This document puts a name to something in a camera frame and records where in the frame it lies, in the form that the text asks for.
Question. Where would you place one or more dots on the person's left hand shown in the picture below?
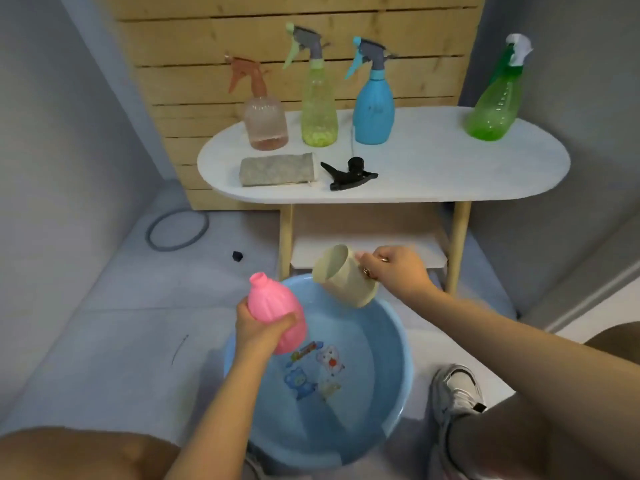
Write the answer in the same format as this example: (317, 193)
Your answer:
(255, 337)

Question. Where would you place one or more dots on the person's right hand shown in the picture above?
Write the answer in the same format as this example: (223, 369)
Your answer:
(402, 274)

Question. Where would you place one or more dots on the person's right thumb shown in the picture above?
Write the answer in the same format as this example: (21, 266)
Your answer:
(372, 256)

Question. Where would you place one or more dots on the person's left thumb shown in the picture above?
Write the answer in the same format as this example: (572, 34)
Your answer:
(285, 325)

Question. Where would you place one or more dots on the pink plastic bottle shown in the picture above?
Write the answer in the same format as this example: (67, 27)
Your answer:
(272, 302)

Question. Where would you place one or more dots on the cream plastic cup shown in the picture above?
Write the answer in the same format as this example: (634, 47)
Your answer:
(345, 284)

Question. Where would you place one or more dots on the person's left forearm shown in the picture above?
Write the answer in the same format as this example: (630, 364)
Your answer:
(225, 424)

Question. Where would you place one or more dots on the person's right forearm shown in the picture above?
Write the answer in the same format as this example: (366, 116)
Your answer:
(530, 359)

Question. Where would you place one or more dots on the black spray trigger head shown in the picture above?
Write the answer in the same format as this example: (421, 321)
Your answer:
(350, 177)

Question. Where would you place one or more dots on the blue plastic basin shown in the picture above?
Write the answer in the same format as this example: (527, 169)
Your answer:
(350, 389)

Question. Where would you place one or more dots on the white oval table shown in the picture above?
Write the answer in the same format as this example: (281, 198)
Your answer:
(425, 159)

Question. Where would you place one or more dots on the grey sponge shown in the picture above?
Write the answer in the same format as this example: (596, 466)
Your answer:
(277, 169)

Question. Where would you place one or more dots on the blue spray bottle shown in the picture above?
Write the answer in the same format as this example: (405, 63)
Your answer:
(374, 114)

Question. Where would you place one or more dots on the yellow-green spray bottle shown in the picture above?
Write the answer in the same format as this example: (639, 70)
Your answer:
(319, 112)

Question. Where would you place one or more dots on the white sneaker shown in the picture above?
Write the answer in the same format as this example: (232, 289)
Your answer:
(457, 392)

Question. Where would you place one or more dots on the orange clear spray bottle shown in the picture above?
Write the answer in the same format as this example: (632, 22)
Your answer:
(265, 125)

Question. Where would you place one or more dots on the green spray bottle white trigger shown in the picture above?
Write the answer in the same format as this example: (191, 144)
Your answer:
(495, 109)

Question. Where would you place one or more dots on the person's right leg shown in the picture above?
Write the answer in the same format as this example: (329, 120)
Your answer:
(485, 447)

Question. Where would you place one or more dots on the person's leg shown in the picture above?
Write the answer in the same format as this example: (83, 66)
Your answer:
(485, 447)
(75, 454)

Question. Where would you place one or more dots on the person's left leg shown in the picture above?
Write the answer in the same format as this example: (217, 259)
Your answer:
(75, 454)

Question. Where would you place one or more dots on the wooden slat panel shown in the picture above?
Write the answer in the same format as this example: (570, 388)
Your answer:
(200, 44)

